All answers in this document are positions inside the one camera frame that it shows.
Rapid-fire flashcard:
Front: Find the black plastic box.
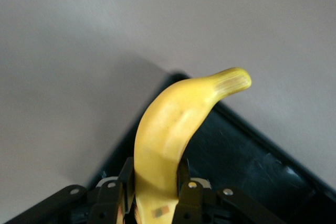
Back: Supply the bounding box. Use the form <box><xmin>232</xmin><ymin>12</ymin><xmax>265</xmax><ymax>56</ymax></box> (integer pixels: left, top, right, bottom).
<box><xmin>86</xmin><ymin>71</ymin><xmax>336</xmax><ymax>224</ymax></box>

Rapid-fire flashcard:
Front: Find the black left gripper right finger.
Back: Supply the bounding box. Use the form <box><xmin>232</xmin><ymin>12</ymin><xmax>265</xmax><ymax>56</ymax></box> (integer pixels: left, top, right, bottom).
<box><xmin>172</xmin><ymin>158</ymin><xmax>288</xmax><ymax>224</ymax></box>

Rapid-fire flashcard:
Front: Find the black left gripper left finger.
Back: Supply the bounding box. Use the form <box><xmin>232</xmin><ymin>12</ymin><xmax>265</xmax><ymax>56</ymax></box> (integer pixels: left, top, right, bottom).
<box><xmin>5</xmin><ymin>157</ymin><xmax>136</xmax><ymax>224</ymax></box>

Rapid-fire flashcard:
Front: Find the yellow banana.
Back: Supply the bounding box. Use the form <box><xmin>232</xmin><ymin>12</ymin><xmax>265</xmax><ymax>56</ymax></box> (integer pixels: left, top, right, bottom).
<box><xmin>133</xmin><ymin>67</ymin><xmax>253</xmax><ymax>224</ymax></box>

